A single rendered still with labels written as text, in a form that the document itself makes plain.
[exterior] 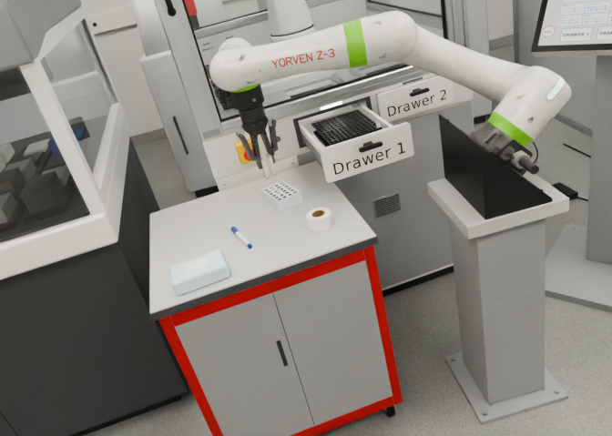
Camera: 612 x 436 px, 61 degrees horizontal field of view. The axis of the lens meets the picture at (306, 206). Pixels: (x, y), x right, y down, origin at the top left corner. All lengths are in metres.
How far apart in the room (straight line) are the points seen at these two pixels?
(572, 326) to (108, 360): 1.70
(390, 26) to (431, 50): 0.22
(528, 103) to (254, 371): 1.04
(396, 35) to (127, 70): 3.95
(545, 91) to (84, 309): 1.53
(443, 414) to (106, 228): 1.25
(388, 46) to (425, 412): 1.22
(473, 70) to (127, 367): 1.52
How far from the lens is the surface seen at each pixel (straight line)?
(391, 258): 2.24
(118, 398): 2.16
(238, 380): 1.59
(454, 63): 1.56
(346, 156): 1.58
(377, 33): 1.35
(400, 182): 2.09
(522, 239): 1.56
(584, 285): 2.38
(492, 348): 1.76
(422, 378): 2.05
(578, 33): 2.02
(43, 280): 1.86
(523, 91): 1.45
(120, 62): 5.08
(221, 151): 1.85
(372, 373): 1.72
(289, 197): 1.62
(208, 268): 1.38
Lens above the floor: 1.53
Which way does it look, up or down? 28 degrees down
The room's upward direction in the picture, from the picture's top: 14 degrees counter-clockwise
